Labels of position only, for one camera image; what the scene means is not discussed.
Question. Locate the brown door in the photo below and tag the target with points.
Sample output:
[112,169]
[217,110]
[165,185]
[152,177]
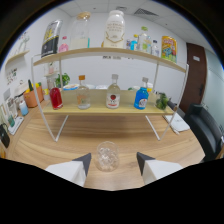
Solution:
[194,76]

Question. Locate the white tray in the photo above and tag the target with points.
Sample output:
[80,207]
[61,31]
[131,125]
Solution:
[17,125]

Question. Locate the wooden wall shelf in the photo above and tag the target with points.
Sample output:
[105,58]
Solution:
[16,56]

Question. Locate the small pink bottle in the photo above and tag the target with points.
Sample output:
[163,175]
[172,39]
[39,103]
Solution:
[63,46]

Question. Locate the white milk bottle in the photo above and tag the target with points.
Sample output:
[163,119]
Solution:
[114,31]

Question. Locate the red liquid glass bottle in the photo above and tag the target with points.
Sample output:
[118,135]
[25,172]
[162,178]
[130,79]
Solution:
[56,98]

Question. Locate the clear bottle with red label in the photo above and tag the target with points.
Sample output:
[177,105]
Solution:
[113,98]

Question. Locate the green plant jar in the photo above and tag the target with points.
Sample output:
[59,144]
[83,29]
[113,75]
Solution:
[162,101]

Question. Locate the green leafy plant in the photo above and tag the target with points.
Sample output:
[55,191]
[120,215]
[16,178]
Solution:
[64,79]

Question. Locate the clear bottle with green cap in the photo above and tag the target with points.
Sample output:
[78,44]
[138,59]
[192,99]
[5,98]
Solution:
[143,41]

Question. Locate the green cup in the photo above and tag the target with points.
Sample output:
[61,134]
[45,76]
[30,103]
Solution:
[11,121]

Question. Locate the small light blue bottle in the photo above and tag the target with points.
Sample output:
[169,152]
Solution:
[134,44]

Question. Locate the red and white wall poster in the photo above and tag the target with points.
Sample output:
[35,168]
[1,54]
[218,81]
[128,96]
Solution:
[116,57]

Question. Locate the yellow snack bag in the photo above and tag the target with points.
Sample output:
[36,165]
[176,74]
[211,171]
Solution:
[169,49]

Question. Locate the black chair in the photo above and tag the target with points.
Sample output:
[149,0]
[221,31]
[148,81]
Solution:
[205,130]

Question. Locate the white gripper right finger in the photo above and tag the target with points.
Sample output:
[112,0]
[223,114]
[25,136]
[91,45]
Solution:
[156,170]

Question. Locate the orange storage basket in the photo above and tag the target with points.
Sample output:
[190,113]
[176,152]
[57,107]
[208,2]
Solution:
[32,98]

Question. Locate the black kettle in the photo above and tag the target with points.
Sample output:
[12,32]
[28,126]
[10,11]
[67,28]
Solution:
[4,136]

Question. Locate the clear glass with ice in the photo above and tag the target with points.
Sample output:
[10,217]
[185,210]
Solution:
[107,157]

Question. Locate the small clear bottle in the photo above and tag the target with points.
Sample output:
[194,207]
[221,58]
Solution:
[155,49]

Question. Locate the white notebook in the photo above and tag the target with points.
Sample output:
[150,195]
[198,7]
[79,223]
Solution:
[177,123]

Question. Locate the white and wood shelf rack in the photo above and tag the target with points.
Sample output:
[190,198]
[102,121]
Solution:
[100,107]

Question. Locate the light blue cup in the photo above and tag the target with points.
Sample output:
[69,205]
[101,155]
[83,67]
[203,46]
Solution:
[23,109]

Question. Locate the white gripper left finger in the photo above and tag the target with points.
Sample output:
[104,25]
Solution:
[71,171]

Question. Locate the ceiling air vent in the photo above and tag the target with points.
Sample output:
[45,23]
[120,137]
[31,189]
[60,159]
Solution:
[146,12]

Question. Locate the blue and white wall poster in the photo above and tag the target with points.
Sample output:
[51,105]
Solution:
[106,57]

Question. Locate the blue liquid bottle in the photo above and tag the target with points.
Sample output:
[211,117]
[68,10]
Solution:
[141,99]

